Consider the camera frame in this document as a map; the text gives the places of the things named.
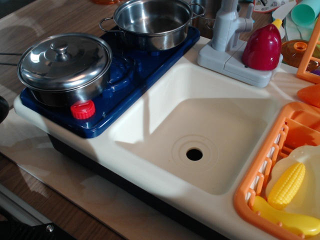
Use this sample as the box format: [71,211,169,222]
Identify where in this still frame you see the cream toy sink unit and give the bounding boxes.
[14,38,305,240]

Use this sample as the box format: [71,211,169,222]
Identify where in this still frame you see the blue toy stove top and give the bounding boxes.
[19,26,200,139]

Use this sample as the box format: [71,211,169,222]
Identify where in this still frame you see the red stove knob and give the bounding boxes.
[70,100,96,120]

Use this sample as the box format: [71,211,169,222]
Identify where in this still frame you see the grey toy faucet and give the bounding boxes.
[197,0,277,88]

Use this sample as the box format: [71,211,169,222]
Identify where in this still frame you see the steel pot lid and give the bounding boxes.
[17,33,113,92]

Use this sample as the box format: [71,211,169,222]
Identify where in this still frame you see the steel pot behind faucet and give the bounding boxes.
[189,0,222,28]

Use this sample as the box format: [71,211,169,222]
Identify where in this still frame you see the dark red toy pepper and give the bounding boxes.
[242,23,282,71]

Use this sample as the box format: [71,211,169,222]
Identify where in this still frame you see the orange dish rack basket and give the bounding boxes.
[233,102,320,240]

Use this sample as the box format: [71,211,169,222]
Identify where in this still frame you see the yellow toy corn cob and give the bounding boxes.
[267,162,306,210]

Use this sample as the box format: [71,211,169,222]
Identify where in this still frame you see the orange transparent pot lid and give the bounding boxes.
[281,40,320,72]

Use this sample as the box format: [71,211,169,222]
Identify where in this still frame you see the orange toy carrot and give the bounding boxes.
[297,84,320,108]

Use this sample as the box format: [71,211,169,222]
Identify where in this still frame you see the black round object left edge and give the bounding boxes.
[0,96,10,123]

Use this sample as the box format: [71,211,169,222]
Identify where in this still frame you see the translucent cream plastic plate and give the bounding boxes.
[265,145,320,218]

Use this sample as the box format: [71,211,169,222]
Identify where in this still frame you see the teal plastic cup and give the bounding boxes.
[291,0,320,27]

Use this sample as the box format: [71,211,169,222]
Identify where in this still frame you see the yellow toy banana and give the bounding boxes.
[252,196,320,238]

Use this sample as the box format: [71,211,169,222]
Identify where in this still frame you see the steel pot with long handle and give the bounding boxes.
[0,51,114,108]

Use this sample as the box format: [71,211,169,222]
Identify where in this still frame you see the open steel pan two handles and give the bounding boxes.
[99,0,206,52]

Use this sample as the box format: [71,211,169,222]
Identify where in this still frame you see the orange upright rack frame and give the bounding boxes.
[296,17,320,84]

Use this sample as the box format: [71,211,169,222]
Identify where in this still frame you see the black metal bracket with screw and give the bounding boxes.
[0,208,75,240]

